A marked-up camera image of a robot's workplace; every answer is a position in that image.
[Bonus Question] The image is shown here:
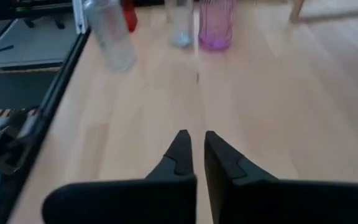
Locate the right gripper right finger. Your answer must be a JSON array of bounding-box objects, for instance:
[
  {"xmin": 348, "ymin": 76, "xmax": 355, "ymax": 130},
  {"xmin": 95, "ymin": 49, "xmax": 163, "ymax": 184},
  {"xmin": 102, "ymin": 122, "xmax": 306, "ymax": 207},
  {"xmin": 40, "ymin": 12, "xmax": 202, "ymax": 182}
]
[{"xmin": 204, "ymin": 130, "xmax": 358, "ymax": 224}]

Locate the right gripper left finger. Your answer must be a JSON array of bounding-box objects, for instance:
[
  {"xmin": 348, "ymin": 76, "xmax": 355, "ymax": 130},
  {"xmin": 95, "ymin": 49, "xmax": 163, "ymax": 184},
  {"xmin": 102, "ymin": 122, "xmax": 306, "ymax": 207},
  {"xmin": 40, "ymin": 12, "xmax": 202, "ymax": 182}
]
[{"xmin": 41, "ymin": 129, "xmax": 198, "ymax": 224}]

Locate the clear diamond-pattern glass vase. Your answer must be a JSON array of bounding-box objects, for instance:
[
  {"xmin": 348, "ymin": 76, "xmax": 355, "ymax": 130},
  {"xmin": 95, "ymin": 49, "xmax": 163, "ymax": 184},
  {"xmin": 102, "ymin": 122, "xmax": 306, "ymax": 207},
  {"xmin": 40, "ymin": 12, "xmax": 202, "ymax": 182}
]
[{"xmin": 84, "ymin": 0, "xmax": 138, "ymax": 73}]

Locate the clear glass cup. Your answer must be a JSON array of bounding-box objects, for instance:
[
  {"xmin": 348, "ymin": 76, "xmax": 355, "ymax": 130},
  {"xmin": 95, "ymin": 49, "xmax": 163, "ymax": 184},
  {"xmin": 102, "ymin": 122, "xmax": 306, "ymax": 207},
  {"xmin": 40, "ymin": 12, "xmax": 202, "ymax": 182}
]
[{"xmin": 165, "ymin": 0, "xmax": 196, "ymax": 49}]

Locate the pink ribbed glass bottle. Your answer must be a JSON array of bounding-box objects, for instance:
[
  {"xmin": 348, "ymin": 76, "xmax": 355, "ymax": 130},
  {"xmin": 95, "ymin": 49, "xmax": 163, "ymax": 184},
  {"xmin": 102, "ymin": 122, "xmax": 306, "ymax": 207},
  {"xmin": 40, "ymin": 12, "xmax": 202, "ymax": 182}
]
[{"xmin": 198, "ymin": 0, "xmax": 236, "ymax": 52}]

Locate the red ribbed glass bottle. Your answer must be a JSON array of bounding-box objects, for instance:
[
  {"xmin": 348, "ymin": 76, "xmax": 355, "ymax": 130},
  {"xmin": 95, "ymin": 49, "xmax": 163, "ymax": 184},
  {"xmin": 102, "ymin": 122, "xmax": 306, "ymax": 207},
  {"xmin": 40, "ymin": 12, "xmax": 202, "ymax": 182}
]
[{"xmin": 120, "ymin": 0, "xmax": 139, "ymax": 33}]

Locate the black aluminium table frame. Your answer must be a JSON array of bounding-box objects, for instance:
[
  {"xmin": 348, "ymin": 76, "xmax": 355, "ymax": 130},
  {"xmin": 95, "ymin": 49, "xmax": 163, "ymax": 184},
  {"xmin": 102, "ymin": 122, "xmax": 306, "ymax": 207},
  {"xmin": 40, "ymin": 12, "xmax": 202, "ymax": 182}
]
[{"xmin": 0, "ymin": 27, "xmax": 93, "ymax": 224}]

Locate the silver frame plate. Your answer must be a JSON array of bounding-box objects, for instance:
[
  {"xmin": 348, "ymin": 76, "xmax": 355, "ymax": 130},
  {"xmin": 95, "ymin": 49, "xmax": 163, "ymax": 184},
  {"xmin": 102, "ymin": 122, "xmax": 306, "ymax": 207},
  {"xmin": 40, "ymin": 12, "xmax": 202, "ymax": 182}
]
[{"xmin": 72, "ymin": 0, "xmax": 88, "ymax": 34}]

